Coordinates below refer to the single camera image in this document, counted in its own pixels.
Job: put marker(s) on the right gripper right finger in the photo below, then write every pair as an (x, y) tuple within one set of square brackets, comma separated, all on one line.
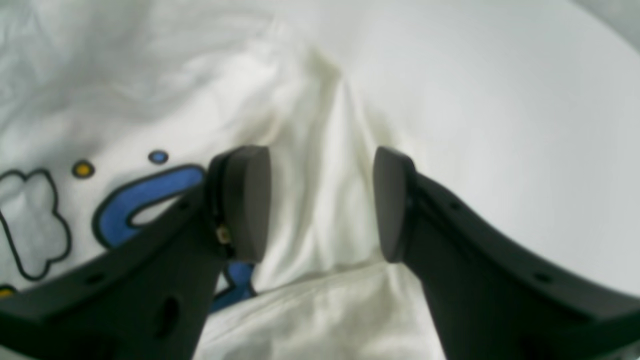
[(489, 297)]

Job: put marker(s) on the white printed T-shirt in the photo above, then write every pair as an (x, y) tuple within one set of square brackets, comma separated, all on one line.
[(111, 108)]

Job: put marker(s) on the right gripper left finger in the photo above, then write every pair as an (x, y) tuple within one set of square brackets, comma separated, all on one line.
[(149, 298)]

